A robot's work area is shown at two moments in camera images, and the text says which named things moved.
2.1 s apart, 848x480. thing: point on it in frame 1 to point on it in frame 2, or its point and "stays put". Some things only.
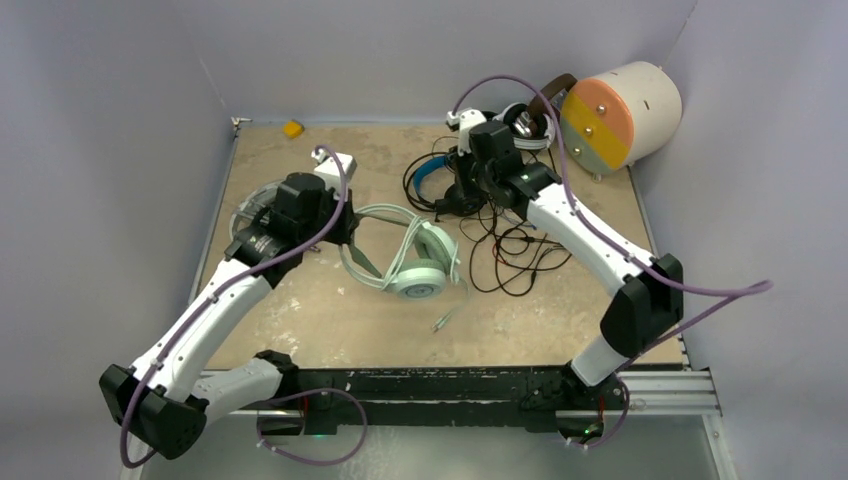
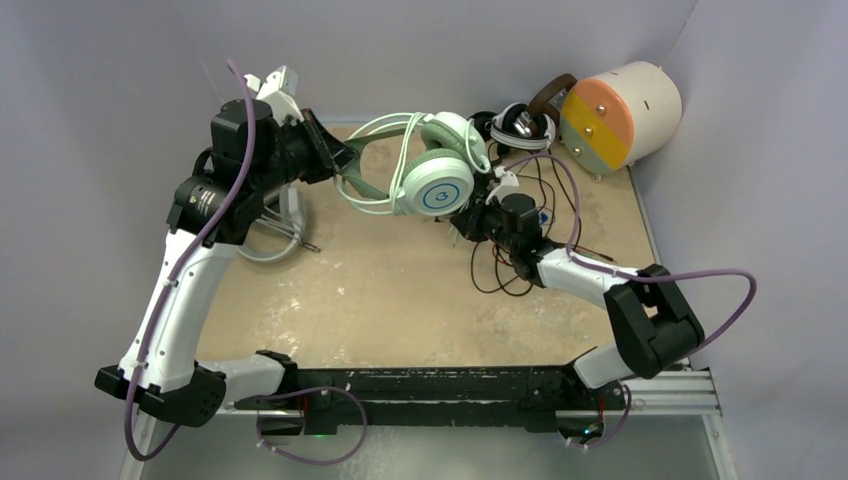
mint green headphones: [428, 266] to [422, 163]
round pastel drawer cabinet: [623, 116] stays put
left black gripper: [332, 197] to [337, 152]
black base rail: [559, 398] stays put
